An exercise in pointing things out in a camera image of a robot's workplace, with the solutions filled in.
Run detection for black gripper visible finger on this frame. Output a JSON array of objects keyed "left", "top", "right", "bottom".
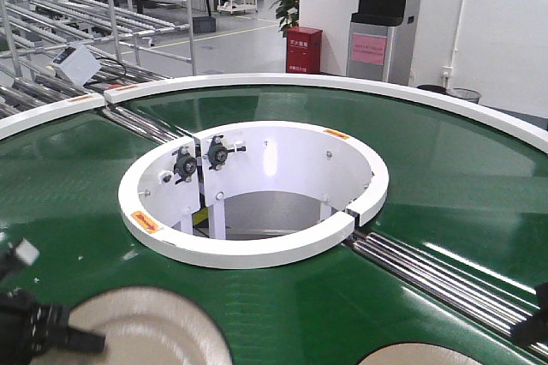
[{"left": 510, "top": 283, "right": 547, "bottom": 347}]

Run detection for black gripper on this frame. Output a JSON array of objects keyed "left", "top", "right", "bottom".
[{"left": 1, "top": 238, "right": 106, "bottom": 364}]

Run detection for beige glossy plate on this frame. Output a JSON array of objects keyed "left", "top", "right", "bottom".
[
  {"left": 33, "top": 286, "right": 233, "bottom": 364},
  {"left": 359, "top": 342, "right": 480, "bottom": 365}
]

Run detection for steel conveyor rollers right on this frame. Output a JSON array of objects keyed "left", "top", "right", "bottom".
[{"left": 343, "top": 231, "right": 547, "bottom": 364}]

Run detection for steel conveyor rollers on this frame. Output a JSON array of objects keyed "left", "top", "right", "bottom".
[
  {"left": 101, "top": 105, "right": 185, "bottom": 144},
  {"left": 343, "top": 231, "right": 547, "bottom": 364}
]

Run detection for white outer conveyor rim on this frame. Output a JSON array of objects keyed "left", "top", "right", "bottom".
[{"left": 104, "top": 73, "right": 548, "bottom": 154}]

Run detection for white outer rim left segment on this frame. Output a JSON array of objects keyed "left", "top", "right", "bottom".
[{"left": 0, "top": 93, "right": 105, "bottom": 140}]

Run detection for steel conveyor rollers left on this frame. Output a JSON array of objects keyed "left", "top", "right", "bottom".
[{"left": 101, "top": 105, "right": 185, "bottom": 144}]

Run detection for white control box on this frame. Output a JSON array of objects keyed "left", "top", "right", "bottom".
[{"left": 51, "top": 44, "right": 101, "bottom": 87}]

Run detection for black water dispenser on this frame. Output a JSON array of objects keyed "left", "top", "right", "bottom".
[{"left": 347, "top": 0, "right": 406, "bottom": 81}]

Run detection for metal roller rack shelving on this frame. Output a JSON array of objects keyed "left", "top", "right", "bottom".
[{"left": 1, "top": 0, "right": 194, "bottom": 118}]

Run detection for red fire extinguisher box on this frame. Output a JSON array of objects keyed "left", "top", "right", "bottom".
[{"left": 286, "top": 27, "right": 323, "bottom": 74}]

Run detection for white inner conveyor ring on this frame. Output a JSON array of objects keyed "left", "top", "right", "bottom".
[{"left": 117, "top": 120, "right": 390, "bottom": 271}]

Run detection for wire mesh waste bin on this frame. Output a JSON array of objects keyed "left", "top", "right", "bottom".
[{"left": 446, "top": 87, "right": 481, "bottom": 104}]

